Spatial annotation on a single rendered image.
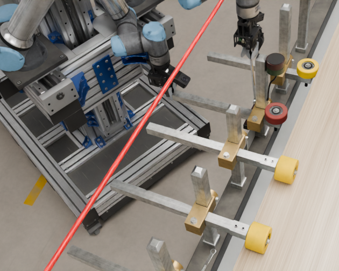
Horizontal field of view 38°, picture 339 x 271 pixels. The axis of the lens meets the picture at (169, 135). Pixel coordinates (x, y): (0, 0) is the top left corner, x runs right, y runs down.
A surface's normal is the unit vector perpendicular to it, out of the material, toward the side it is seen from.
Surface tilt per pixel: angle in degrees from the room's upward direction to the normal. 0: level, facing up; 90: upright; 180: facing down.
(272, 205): 0
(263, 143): 0
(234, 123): 90
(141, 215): 0
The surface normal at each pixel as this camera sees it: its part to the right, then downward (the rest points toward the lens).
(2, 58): 0.02, 0.83
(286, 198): -0.15, -0.62
